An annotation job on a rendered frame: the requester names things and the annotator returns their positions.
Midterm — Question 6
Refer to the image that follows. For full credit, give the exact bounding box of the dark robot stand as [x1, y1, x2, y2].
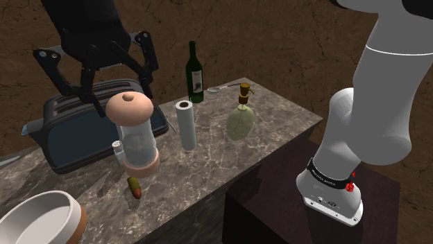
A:
[221, 136, 401, 244]

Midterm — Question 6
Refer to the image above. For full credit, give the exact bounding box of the silver spoon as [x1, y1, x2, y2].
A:
[206, 82, 242, 94]

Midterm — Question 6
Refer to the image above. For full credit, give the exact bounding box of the small green and red pepper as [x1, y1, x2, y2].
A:
[126, 176, 143, 200]

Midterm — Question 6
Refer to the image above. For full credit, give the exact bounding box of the white paper towel roll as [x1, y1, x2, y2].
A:
[174, 99, 198, 152]

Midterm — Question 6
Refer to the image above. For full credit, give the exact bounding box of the clear jar with peach lid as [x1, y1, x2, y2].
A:
[105, 90, 161, 180]

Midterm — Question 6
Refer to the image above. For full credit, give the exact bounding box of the small clear salt shaker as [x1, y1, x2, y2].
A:
[112, 140, 126, 166]

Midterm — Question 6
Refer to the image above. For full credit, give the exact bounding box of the dark toaster with blue side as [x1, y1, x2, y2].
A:
[21, 78, 170, 175]

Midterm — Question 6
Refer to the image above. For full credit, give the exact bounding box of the white bowl with brown band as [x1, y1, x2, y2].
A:
[0, 190, 88, 244]

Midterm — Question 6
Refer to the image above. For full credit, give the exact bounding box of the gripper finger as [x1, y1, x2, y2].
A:
[108, 30, 160, 101]
[33, 44, 107, 119]

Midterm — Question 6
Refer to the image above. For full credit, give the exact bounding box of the green soap dispenser brown pump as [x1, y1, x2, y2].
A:
[226, 82, 255, 142]

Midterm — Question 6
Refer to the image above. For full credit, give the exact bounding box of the green wine bottle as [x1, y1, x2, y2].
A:
[185, 40, 205, 104]

